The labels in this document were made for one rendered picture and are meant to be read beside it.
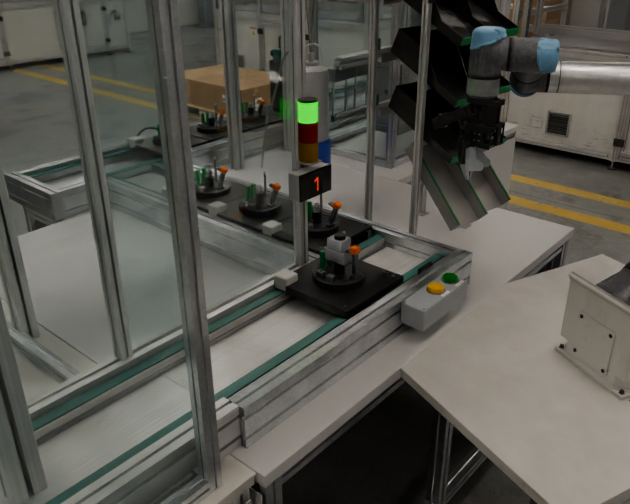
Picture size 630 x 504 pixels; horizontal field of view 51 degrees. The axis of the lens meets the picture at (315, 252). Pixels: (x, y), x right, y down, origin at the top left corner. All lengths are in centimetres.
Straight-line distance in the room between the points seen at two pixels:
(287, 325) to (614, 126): 456
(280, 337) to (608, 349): 73
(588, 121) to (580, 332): 439
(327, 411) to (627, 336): 65
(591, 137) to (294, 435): 487
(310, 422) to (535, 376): 54
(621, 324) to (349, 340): 58
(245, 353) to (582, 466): 74
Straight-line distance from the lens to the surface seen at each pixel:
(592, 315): 161
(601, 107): 588
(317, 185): 169
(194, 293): 105
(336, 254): 166
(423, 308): 162
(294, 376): 139
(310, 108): 163
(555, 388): 160
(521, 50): 160
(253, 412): 135
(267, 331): 161
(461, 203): 205
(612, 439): 151
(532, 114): 612
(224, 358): 153
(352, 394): 150
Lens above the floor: 179
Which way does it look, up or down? 26 degrees down
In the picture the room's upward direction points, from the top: straight up
